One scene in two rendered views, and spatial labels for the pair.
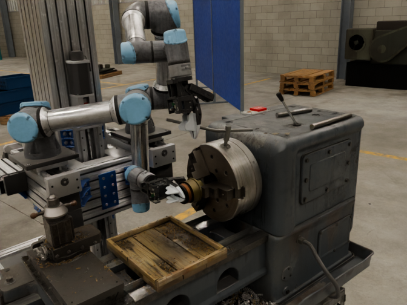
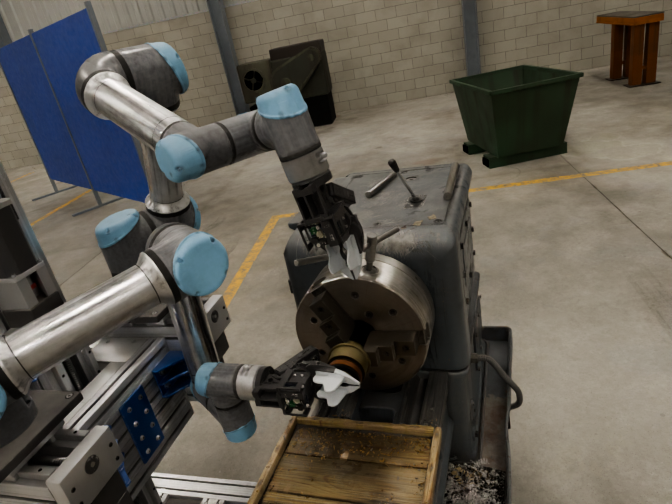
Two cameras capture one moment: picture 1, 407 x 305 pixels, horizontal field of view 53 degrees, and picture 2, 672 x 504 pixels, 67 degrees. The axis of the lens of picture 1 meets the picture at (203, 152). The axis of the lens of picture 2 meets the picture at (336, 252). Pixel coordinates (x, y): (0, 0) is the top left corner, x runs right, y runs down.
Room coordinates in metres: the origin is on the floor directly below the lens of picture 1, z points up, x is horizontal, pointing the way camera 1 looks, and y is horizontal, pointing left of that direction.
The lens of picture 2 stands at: (0.61, 0.46, 1.74)
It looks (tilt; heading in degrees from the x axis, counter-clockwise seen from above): 24 degrees down; 331
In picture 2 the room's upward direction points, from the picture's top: 12 degrees counter-clockwise
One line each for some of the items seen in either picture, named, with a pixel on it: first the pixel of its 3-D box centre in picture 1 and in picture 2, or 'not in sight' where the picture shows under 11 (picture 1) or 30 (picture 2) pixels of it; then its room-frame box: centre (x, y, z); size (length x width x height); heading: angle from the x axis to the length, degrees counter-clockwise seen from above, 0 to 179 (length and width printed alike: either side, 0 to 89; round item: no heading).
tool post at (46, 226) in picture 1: (59, 227); not in sight; (1.16, 0.47, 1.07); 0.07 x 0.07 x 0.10; 38
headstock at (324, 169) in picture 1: (283, 160); (392, 256); (1.75, -0.37, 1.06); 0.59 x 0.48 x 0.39; 128
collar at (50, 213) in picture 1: (54, 209); not in sight; (1.16, 0.48, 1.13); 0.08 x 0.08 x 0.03
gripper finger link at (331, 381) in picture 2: (172, 192); (334, 382); (1.35, 0.12, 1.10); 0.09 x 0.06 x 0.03; 38
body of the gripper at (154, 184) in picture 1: (157, 187); (287, 387); (1.43, 0.18, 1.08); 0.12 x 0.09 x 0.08; 38
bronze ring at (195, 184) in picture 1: (190, 190); (347, 365); (1.40, 0.05, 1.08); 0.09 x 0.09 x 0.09; 40
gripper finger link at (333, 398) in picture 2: (173, 200); (337, 395); (1.35, 0.12, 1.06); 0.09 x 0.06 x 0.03; 38
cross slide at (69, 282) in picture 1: (69, 268); not in sight; (1.11, 0.44, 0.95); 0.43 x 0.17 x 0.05; 38
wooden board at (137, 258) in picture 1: (165, 248); (346, 479); (1.32, 0.16, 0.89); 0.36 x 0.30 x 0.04; 38
